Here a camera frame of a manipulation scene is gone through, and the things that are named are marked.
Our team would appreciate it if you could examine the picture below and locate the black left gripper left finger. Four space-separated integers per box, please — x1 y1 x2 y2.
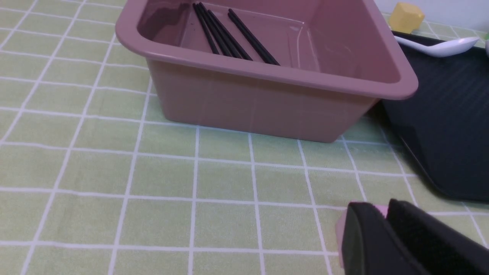
339 202 421 275

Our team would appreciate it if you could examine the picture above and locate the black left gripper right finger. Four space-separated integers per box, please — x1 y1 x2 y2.
387 199 489 275

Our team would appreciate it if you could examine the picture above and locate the black plastic tray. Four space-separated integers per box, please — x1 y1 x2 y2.
381 45 489 204

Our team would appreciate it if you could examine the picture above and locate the pink plastic bin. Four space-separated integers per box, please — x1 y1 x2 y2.
115 0 418 142

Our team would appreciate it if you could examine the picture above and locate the white spoon far left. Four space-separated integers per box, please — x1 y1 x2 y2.
394 36 479 58

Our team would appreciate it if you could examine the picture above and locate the black chopstick in bin rightmost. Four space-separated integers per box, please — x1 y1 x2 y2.
228 8 280 66

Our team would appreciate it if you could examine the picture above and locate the black chopstick in bin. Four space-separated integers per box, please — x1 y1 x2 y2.
228 8 280 66
199 2 253 61
192 3 220 55
197 2 234 57

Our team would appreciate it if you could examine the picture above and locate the yellow block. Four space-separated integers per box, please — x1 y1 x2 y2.
388 2 425 34

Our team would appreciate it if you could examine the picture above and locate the black chopstick in bin leftmost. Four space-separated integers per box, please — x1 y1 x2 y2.
192 3 220 55

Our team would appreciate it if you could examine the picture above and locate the green checkered tablecloth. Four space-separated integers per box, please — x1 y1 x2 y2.
0 0 488 275

